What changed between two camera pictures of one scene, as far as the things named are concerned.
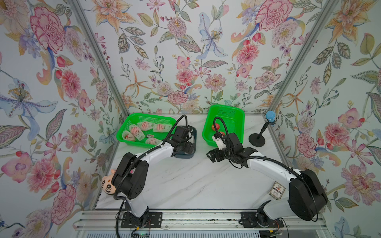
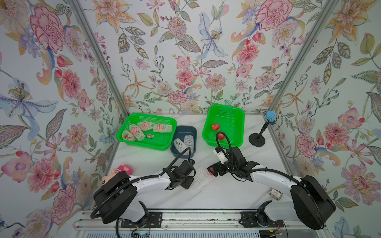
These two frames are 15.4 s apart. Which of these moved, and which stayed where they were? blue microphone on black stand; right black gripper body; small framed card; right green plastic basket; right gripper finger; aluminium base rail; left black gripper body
Moved: right gripper finger; left black gripper body; right black gripper body
Stayed: blue microphone on black stand; aluminium base rail; right green plastic basket; small framed card
